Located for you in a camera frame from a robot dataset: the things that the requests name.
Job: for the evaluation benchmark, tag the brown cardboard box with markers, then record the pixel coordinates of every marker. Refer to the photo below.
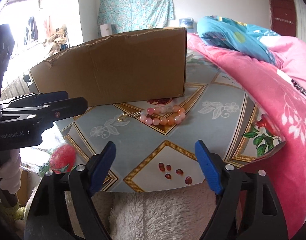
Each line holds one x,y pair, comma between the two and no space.
132,66

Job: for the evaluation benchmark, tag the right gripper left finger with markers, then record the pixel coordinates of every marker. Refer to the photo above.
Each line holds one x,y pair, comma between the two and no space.
48,216

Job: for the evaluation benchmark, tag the white gloved left hand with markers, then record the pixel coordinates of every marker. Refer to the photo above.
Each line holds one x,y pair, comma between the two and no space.
10,174

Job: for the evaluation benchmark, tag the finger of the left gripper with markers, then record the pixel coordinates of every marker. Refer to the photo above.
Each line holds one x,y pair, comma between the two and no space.
33,99
55,111

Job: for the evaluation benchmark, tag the blue patterned quilt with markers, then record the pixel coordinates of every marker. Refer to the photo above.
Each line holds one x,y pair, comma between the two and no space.
245,38

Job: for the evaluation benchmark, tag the blue water jug on dispenser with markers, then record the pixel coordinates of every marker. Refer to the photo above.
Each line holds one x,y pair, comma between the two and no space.
187,23

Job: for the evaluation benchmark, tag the pile of clothes on chair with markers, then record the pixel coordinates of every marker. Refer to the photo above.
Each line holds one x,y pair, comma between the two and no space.
54,43

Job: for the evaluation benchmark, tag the dark red door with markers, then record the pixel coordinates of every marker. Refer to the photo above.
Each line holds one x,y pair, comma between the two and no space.
283,17

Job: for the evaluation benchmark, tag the pink floral blanket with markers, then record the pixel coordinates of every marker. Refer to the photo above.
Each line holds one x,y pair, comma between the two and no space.
281,91

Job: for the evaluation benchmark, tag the fruit pattern tablecloth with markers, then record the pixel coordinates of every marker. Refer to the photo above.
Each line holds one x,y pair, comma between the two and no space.
155,139

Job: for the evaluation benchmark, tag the floral teal wall cloth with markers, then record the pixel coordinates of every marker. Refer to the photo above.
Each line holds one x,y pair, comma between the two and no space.
130,15

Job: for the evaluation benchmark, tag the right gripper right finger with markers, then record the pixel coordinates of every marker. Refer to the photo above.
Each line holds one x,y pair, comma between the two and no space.
247,206

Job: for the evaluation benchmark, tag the rolled pink mat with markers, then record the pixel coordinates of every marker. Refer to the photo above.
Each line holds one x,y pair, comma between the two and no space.
106,30

